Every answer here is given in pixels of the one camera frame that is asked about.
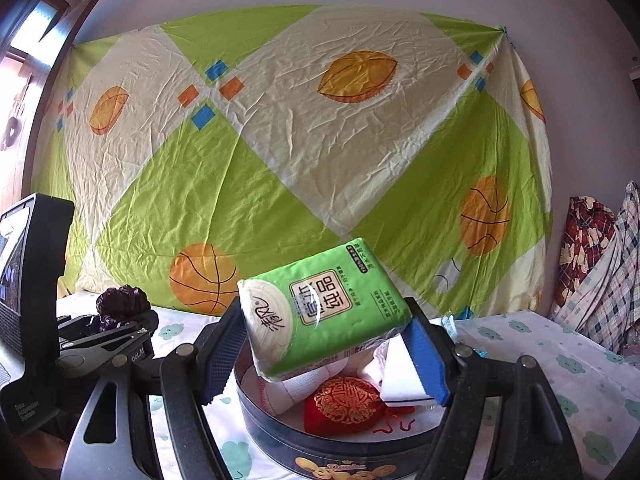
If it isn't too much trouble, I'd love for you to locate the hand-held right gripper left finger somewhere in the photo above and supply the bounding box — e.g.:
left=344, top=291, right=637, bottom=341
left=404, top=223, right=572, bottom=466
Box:
left=60, top=300, right=251, bottom=480

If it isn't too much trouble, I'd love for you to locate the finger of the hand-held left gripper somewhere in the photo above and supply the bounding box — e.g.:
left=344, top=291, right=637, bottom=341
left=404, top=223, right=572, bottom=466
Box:
left=57, top=330, right=151, bottom=378
left=57, top=310, right=158, bottom=341

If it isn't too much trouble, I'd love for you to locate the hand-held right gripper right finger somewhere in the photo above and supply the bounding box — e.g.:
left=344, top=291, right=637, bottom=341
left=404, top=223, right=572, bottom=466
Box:
left=405, top=297, right=583, bottom=480

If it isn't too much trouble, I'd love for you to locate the dark purple scrunchie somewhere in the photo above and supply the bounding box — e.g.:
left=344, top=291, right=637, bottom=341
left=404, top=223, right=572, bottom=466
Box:
left=96, top=285, right=152, bottom=332

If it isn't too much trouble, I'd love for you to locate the white rectangular sponge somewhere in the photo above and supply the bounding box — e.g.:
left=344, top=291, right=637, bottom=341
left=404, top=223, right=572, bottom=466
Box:
left=380, top=332, right=441, bottom=407

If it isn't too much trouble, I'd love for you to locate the white soft cloth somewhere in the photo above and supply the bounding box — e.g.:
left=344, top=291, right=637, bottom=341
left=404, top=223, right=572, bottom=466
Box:
left=255, top=355, right=351, bottom=415

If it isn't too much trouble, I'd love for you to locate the red embroidered pouch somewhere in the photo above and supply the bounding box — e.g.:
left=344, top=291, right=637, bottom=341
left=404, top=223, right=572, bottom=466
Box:
left=304, top=376, right=387, bottom=437

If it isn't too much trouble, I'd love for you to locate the round dark blue cookie tin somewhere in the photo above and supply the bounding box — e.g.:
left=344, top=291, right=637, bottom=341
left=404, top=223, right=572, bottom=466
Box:
left=234, top=345, right=456, bottom=478

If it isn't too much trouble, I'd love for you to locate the green tissue pack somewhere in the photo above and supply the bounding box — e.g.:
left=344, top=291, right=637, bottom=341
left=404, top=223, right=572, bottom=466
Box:
left=237, top=237, right=413, bottom=383

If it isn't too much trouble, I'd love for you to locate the white crumpled wrapper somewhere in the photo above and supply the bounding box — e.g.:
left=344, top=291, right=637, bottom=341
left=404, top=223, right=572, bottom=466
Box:
left=360, top=341, right=401, bottom=386

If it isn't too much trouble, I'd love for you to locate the cloud print tablecloth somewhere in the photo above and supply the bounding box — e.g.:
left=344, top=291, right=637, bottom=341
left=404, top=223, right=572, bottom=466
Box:
left=55, top=292, right=640, bottom=480

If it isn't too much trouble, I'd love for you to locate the pale print cloth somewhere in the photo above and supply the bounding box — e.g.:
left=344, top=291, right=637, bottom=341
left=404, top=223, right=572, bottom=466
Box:
left=549, top=245, right=626, bottom=343

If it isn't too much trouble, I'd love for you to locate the red floral plaid cloth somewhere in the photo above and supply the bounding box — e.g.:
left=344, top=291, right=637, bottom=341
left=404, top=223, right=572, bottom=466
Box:
left=554, top=195, right=619, bottom=313

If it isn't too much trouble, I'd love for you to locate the green cream ball-print sheet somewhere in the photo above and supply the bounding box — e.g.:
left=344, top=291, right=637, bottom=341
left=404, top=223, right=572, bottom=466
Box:
left=52, top=4, right=553, bottom=318

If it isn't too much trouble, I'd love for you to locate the checked plaid cloth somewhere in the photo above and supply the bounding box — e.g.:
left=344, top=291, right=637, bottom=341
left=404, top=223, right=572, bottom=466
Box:
left=575, top=180, right=640, bottom=361

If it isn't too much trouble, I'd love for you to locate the hanging wall ornament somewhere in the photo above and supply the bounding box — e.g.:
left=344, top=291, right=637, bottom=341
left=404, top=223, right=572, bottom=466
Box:
left=0, top=77, right=32, bottom=153

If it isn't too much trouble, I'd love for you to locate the wooden window frame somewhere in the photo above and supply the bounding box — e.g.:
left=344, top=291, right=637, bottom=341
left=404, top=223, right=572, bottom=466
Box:
left=0, top=0, right=108, bottom=221

